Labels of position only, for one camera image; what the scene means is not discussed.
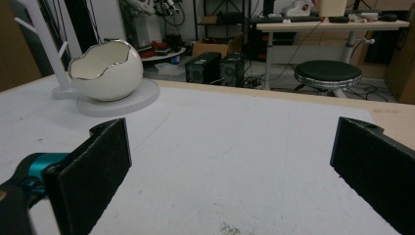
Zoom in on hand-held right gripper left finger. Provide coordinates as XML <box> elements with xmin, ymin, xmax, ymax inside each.
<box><xmin>43</xmin><ymin>117</ymin><xmax>133</xmax><ymax>235</ymax></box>

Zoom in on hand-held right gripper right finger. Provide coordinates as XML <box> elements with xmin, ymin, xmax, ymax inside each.
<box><xmin>329</xmin><ymin>116</ymin><xmax>415</xmax><ymax>235</ymax></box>

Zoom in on white branched jewelry stand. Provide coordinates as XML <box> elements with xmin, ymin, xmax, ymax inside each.
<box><xmin>13</xmin><ymin>0</ymin><xmax>161</xmax><ymax>118</ymax></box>

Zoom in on white egg-shaped ceramic bowl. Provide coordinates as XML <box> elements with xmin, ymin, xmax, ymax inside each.
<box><xmin>68</xmin><ymin>38</ymin><xmax>145</xmax><ymax>103</ymax></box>

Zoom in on brown wooden cabinet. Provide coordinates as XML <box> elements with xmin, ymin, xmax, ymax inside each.
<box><xmin>384</xmin><ymin>19</ymin><xmax>415</xmax><ymax>106</ymax></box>

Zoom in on black round stool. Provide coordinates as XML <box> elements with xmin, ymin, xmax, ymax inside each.
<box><xmin>293</xmin><ymin>59</ymin><xmax>364</xmax><ymax>99</ymax></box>

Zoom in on white table mat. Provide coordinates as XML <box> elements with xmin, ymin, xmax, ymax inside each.
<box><xmin>0</xmin><ymin>73</ymin><xmax>404</xmax><ymax>235</ymax></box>

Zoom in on white round low table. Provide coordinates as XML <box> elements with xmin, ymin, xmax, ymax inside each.
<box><xmin>140</xmin><ymin>47</ymin><xmax>187</xmax><ymax>63</ymax></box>

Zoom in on wooden desk with white legs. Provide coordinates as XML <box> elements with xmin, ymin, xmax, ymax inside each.
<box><xmin>255</xmin><ymin>20</ymin><xmax>411</xmax><ymax>91</ymax></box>

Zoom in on black computer mouse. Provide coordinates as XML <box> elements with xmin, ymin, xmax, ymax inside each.
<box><xmin>378</xmin><ymin>13</ymin><xmax>399</xmax><ymax>23</ymax></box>

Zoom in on black computer box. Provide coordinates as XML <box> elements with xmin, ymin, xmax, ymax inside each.
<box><xmin>184</xmin><ymin>51</ymin><xmax>223</xmax><ymax>85</ymax></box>
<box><xmin>218</xmin><ymin>53</ymin><xmax>247</xmax><ymax>88</ymax></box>

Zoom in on beige box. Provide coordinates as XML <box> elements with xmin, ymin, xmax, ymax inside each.
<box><xmin>317</xmin><ymin>0</ymin><xmax>348</xmax><ymax>19</ymax></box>

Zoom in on black keyboard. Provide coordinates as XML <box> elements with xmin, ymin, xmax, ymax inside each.
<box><xmin>251</xmin><ymin>14</ymin><xmax>323</xmax><ymax>24</ymax></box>

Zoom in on brown cardboard box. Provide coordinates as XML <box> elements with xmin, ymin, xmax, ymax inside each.
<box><xmin>191</xmin><ymin>32</ymin><xmax>247</xmax><ymax>60</ymax></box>

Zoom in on black metal shelf rack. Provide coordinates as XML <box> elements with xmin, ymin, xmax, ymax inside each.
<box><xmin>193</xmin><ymin>0</ymin><xmax>253</xmax><ymax>44</ymax></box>

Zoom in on black floor cables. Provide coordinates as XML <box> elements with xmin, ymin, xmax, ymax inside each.
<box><xmin>342</xmin><ymin>82</ymin><xmax>397</xmax><ymax>103</ymax></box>

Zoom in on white machine with cables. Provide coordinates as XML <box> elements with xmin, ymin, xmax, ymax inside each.
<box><xmin>118</xmin><ymin>0</ymin><xmax>184</xmax><ymax>51</ymax></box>

